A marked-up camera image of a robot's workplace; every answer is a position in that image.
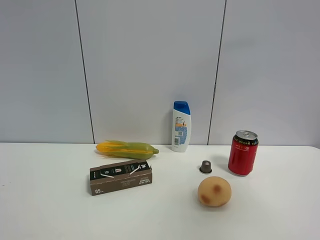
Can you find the red soda can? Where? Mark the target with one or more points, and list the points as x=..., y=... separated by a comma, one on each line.
x=243, y=152

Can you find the white blue shampoo bottle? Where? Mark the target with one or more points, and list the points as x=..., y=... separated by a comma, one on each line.
x=181, y=126

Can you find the toy corn cob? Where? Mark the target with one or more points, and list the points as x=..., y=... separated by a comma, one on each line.
x=128, y=150

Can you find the brown coffee capsule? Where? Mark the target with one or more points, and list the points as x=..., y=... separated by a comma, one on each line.
x=205, y=167

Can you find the brown coffee capsule box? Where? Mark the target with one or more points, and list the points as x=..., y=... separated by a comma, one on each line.
x=119, y=176

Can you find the toy peach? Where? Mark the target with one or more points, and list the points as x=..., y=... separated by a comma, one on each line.
x=214, y=191

